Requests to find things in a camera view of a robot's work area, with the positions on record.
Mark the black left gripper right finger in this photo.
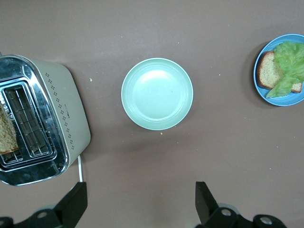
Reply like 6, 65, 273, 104
195, 181, 288, 228

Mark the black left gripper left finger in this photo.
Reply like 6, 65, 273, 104
0, 181, 88, 228

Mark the brown bread slice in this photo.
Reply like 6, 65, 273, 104
0, 103, 19, 155
257, 51, 304, 94

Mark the green lettuce leaf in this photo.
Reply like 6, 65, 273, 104
266, 41, 304, 99

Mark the light green round plate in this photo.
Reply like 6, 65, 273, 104
121, 57, 194, 131

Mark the blue round plate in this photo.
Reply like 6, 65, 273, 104
253, 34, 304, 107

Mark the beige chrome toaster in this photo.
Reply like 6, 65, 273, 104
0, 54, 92, 187

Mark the white toaster power cord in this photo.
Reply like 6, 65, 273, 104
77, 155, 85, 183

